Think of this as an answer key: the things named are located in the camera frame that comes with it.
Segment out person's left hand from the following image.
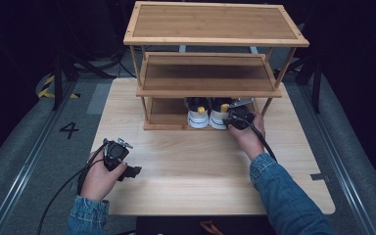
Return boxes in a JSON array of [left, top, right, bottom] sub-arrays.
[[79, 150, 128, 202]]

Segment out grey tape piece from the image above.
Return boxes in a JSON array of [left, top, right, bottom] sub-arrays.
[[309, 172, 332, 182]]

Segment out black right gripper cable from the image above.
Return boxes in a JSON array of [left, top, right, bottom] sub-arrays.
[[238, 116, 278, 164]]

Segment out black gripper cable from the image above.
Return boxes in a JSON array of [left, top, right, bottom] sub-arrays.
[[37, 143, 109, 235], [238, 116, 278, 164]]

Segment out person's right hand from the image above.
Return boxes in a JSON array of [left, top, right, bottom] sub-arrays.
[[228, 112, 267, 162]]

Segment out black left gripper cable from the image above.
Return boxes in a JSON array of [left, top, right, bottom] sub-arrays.
[[37, 143, 109, 235]]

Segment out dark cloth with orange strap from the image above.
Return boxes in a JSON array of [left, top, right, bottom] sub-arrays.
[[136, 214, 275, 235]]

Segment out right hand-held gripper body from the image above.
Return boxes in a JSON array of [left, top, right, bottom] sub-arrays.
[[222, 97, 257, 131]]

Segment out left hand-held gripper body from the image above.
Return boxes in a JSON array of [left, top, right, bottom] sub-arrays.
[[102, 137, 134, 172]]

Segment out navy and white sneaker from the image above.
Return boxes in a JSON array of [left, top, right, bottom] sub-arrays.
[[209, 97, 234, 130], [185, 97, 211, 129]]

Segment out black metal stand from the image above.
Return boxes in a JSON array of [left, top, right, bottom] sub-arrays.
[[52, 52, 112, 112], [293, 55, 324, 114]]

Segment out yellow and black striped tape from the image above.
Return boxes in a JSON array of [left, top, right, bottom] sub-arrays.
[[38, 74, 81, 100]]

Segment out metal floor rail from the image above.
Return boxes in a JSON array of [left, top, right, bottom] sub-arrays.
[[0, 81, 76, 235], [298, 84, 376, 235]]

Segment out wooden shoe rack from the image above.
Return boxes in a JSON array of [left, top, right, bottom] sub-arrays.
[[122, 0, 310, 132]]

